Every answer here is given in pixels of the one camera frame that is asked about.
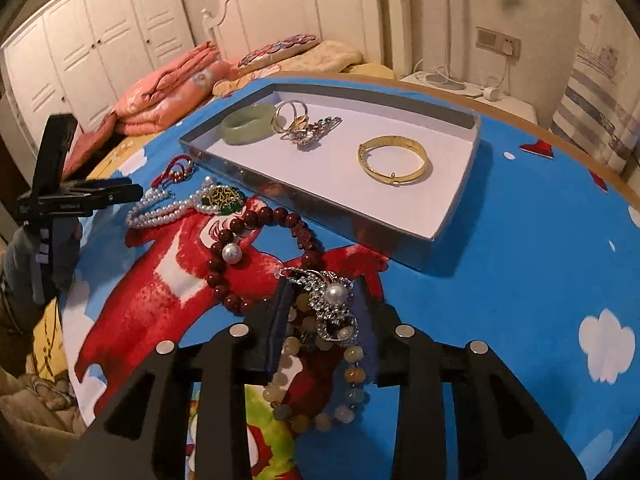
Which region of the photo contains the white pearl necklace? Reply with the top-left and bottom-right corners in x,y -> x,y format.
124,175 -> 224,231

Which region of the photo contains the multicolour stone bead bracelet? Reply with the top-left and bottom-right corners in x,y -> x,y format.
260,288 -> 369,435

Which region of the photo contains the red cord charm bracelet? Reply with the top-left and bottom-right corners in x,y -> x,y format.
150,154 -> 196,189

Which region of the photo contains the dark red bead bracelet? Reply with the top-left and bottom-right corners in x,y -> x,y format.
205,206 -> 324,316

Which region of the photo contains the white pearl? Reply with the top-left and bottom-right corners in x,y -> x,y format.
221,243 -> 243,266

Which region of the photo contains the green gold pendant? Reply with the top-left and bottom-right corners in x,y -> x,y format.
200,185 -> 246,216

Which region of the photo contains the silver pearl brooch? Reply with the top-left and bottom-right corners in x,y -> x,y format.
278,268 -> 359,347

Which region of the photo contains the green jade bangle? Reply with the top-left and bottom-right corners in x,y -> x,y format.
219,103 -> 276,145

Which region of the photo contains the flower pin brooch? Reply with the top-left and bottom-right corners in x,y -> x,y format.
280,116 -> 343,151

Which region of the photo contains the gold engraved bangle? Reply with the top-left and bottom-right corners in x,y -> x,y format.
357,134 -> 432,186

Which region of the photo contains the gloved left hand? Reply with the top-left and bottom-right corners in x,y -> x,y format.
1,217 -> 82,334

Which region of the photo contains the pink folded quilt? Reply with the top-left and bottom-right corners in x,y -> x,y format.
63,41 -> 231,178

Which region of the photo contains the yellow floral bedsheet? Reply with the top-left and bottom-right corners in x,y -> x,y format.
26,133 -> 157,380

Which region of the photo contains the white wardrobe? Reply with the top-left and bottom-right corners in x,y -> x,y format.
1,0 -> 194,146

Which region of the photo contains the blue cartoon tablecloth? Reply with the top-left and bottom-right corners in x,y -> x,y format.
62,76 -> 639,479

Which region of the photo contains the grey shallow cardboard tray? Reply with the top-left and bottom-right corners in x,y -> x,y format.
180,79 -> 480,275

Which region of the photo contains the embroidered patterned pillow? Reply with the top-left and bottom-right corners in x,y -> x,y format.
236,34 -> 320,73

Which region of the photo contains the white wooden headboard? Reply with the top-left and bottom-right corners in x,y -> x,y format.
201,0 -> 412,77

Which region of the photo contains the yellow quilted pillow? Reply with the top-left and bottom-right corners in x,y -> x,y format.
212,40 -> 398,99

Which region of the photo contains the white nightstand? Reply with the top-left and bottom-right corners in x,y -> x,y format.
401,72 -> 538,125

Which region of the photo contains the boat print curtain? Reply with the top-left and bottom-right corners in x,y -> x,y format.
550,0 -> 639,174

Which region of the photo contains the white desk lamp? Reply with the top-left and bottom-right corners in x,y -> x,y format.
425,0 -> 465,92

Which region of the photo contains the white charger cable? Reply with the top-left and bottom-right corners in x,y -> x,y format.
412,54 -> 516,104

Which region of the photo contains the wall power outlet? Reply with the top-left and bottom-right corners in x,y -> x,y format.
475,26 -> 522,60

